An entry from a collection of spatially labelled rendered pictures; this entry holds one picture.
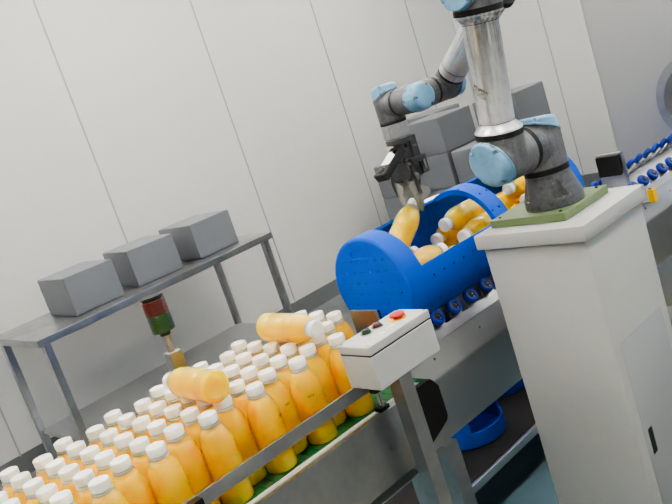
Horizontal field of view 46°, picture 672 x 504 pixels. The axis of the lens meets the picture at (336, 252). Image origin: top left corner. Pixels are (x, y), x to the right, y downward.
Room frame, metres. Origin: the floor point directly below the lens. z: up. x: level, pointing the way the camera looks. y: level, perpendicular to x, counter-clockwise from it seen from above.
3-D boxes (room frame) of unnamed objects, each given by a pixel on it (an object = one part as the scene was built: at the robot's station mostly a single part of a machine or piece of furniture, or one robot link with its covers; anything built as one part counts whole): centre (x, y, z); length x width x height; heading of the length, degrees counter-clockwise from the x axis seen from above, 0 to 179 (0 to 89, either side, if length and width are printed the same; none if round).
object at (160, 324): (2.06, 0.50, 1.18); 0.06 x 0.06 x 0.05
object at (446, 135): (6.08, -1.17, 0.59); 1.20 x 0.80 x 1.19; 40
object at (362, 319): (2.02, -0.02, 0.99); 0.10 x 0.02 x 0.12; 39
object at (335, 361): (1.74, 0.06, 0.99); 0.07 x 0.07 x 0.19
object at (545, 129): (1.98, -0.57, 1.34); 0.13 x 0.12 x 0.14; 123
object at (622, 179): (2.86, -1.06, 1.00); 0.10 x 0.04 x 0.15; 39
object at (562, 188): (1.98, -0.57, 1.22); 0.15 x 0.15 x 0.10
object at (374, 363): (1.66, -0.05, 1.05); 0.20 x 0.10 x 0.10; 129
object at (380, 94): (2.21, -0.27, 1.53); 0.09 x 0.08 x 0.11; 33
